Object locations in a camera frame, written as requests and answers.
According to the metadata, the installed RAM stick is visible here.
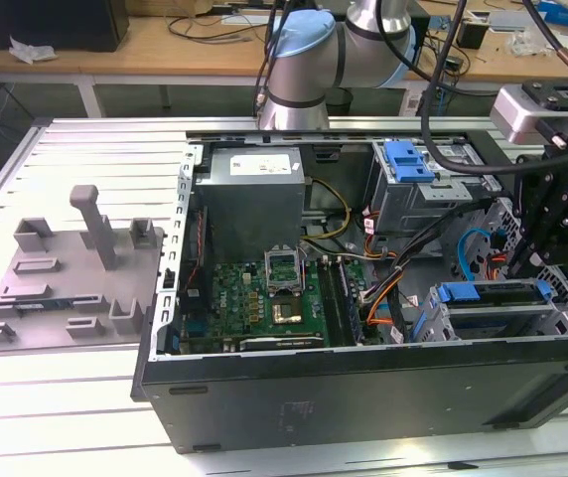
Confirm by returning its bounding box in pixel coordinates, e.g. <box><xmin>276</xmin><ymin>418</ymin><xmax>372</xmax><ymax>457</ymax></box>
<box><xmin>337</xmin><ymin>258</ymin><xmax>364</xmax><ymax>344</ymax></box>

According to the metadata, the grey parts rack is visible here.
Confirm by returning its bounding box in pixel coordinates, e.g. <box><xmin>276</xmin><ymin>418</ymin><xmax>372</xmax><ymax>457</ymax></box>
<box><xmin>0</xmin><ymin>184</ymin><xmax>166</xmax><ymax>357</ymax></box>

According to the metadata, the black computer tower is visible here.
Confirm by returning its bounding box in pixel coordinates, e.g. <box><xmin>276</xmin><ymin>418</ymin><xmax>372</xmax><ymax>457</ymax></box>
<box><xmin>0</xmin><ymin>0</ymin><xmax>130</xmax><ymax>54</ymax></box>

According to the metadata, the metal optical drive cage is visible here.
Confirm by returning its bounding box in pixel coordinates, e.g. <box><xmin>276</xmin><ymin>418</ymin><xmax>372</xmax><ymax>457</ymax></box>
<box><xmin>368</xmin><ymin>140</ymin><xmax>502</xmax><ymax>239</ymax></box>

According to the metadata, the black open PC case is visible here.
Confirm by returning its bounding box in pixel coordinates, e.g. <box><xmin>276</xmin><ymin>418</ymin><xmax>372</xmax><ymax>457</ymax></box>
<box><xmin>129</xmin><ymin>127</ymin><xmax>568</xmax><ymax>456</ymax></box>

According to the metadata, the orange and black power wire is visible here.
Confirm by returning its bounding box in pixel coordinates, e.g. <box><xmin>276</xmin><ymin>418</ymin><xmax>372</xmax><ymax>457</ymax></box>
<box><xmin>481</xmin><ymin>231</ymin><xmax>513</xmax><ymax>285</ymax></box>

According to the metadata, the small black box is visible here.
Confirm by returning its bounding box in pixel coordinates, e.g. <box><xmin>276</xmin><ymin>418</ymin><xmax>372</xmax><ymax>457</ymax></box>
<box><xmin>456</xmin><ymin>19</ymin><xmax>489</xmax><ymax>50</ymax></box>

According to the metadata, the graphics card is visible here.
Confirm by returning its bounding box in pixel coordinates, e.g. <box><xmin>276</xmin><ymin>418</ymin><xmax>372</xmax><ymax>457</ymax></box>
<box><xmin>236</xmin><ymin>333</ymin><xmax>326</xmax><ymax>353</ymax></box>

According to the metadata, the wooden desk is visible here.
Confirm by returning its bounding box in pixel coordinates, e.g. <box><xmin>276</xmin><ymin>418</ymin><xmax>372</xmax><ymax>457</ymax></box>
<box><xmin>0</xmin><ymin>0</ymin><xmax>568</xmax><ymax>95</ymax></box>

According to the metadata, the blue drive cage latch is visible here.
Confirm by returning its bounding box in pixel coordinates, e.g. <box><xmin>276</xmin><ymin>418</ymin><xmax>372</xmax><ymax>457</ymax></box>
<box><xmin>383</xmin><ymin>141</ymin><xmax>437</xmax><ymax>184</ymax></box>

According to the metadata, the clear plastic bag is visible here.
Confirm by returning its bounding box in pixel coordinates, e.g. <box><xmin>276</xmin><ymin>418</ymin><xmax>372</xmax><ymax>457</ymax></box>
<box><xmin>509</xmin><ymin>29</ymin><xmax>553</xmax><ymax>56</ymax></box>

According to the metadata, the blue data wire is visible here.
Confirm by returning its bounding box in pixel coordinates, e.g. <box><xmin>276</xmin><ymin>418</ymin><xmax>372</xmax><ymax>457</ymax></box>
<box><xmin>455</xmin><ymin>226</ymin><xmax>507</xmax><ymax>285</ymax></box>

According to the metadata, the dark waste bin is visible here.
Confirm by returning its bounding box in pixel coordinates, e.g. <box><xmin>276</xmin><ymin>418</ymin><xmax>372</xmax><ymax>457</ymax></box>
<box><xmin>326</xmin><ymin>88</ymin><xmax>353</xmax><ymax>118</ymax></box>

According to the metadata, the green motherboard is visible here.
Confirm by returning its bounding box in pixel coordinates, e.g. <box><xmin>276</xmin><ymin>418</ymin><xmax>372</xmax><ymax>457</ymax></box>
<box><xmin>177</xmin><ymin>255</ymin><xmax>384</xmax><ymax>355</ymax></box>

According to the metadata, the black cable bundle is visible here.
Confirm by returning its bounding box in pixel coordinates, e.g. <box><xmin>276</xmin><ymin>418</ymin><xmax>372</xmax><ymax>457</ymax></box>
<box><xmin>360</xmin><ymin>196</ymin><xmax>497</xmax><ymax>344</ymax></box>

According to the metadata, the thick black hose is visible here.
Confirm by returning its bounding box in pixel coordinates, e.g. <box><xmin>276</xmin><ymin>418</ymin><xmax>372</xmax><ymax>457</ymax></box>
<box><xmin>420</xmin><ymin>0</ymin><xmax>568</xmax><ymax>176</ymax></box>

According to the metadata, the grey flat device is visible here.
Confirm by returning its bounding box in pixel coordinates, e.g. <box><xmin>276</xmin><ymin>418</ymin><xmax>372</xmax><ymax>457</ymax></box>
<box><xmin>490</xmin><ymin>9</ymin><xmax>531</xmax><ymax>32</ymax></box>

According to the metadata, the CPU socket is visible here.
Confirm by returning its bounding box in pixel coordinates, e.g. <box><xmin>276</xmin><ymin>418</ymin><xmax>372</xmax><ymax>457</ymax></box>
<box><xmin>267</xmin><ymin>293</ymin><xmax>310</xmax><ymax>327</ymax></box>

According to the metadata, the thin black hanging cable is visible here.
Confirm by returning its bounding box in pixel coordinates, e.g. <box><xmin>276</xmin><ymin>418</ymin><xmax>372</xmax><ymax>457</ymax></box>
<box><xmin>253</xmin><ymin>0</ymin><xmax>288</xmax><ymax>118</ymax></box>

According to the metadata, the yellow power wire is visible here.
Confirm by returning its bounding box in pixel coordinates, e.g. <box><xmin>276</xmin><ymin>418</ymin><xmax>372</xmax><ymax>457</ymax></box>
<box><xmin>301</xmin><ymin>178</ymin><xmax>353</xmax><ymax>242</ymax></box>

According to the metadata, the metal disk bay cage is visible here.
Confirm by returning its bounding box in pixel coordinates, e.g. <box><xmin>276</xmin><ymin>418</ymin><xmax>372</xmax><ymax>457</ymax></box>
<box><xmin>412</xmin><ymin>280</ymin><xmax>568</xmax><ymax>344</ymax></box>

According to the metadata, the grey power supply unit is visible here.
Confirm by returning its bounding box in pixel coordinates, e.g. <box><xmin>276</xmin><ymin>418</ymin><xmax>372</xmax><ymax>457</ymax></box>
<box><xmin>192</xmin><ymin>146</ymin><xmax>310</xmax><ymax>249</ymax></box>

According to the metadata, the crumpled white plastic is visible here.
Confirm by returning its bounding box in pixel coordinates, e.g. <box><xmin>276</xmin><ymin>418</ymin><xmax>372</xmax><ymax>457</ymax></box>
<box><xmin>8</xmin><ymin>34</ymin><xmax>60</xmax><ymax>66</ymax></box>

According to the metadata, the orange and yellow wire bundle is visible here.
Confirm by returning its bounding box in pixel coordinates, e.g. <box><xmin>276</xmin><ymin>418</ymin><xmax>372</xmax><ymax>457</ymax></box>
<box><xmin>360</xmin><ymin>270</ymin><xmax>404</xmax><ymax>329</ymax></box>

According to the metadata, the blue cardboard box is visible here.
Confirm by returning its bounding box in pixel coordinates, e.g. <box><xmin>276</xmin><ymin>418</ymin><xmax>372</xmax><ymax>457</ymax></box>
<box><xmin>536</xmin><ymin>0</ymin><xmax>568</xmax><ymax>29</ymax></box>

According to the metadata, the metal socket cover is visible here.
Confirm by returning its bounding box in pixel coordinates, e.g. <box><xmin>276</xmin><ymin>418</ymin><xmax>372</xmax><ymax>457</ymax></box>
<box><xmin>262</xmin><ymin>245</ymin><xmax>303</xmax><ymax>295</ymax></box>

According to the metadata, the loose RAM stick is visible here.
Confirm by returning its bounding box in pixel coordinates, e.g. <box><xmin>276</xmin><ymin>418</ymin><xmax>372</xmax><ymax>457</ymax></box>
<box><xmin>13</xmin><ymin>297</ymin><xmax>74</xmax><ymax>312</ymax></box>

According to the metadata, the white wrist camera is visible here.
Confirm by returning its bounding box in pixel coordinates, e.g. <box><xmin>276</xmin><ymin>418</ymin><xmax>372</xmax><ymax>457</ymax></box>
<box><xmin>491</xmin><ymin>83</ymin><xmax>568</xmax><ymax>145</ymax></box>

